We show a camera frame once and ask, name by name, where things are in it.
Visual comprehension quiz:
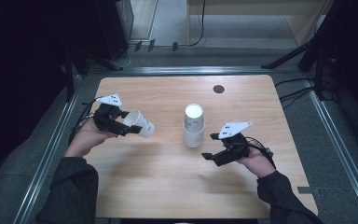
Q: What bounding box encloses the person's right hand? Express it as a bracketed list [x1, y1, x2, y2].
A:
[236, 145, 277, 179]

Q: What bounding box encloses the white floor cable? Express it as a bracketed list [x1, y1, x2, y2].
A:
[116, 43, 138, 69]

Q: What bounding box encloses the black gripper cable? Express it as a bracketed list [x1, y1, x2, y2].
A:
[245, 135, 277, 170]
[69, 98, 100, 145]

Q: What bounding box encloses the single flowered paper cup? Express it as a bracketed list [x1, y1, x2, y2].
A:
[122, 108, 156, 139]

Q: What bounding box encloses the black floor cable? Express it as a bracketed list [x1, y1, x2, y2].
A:
[279, 87, 316, 110]
[274, 77, 316, 89]

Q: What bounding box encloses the black metal stand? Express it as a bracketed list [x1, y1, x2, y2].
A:
[62, 46, 125, 102]

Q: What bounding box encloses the light wooden furniture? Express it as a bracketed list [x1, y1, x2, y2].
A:
[186, 0, 335, 47]

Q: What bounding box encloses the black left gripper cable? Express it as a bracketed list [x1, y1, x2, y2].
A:
[69, 98, 100, 145]

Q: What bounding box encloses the stack of white paper cups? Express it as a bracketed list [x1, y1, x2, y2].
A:
[182, 103, 206, 149]

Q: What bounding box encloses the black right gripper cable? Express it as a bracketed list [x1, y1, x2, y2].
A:
[245, 135, 277, 170]

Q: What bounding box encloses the grey tape piece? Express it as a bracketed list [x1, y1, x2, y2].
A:
[296, 186, 315, 195]

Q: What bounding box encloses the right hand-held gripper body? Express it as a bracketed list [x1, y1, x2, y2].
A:
[213, 121, 254, 167]

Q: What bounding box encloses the person's left hand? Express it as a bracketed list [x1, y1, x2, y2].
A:
[64, 117, 119, 159]

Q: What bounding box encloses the black cabinet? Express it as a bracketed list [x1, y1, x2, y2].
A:
[94, 0, 135, 62]

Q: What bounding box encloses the metal floor rail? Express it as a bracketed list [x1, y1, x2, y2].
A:
[12, 74, 83, 224]
[302, 74, 358, 224]
[85, 65, 301, 77]

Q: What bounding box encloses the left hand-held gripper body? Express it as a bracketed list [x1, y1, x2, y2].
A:
[92, 93, 130, 137]

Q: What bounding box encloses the black hanging cable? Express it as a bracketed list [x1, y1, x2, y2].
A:
[187, 0, 207, 49]

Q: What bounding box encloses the black tripod stand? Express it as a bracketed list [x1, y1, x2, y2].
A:
[260, 0, 358, 101]

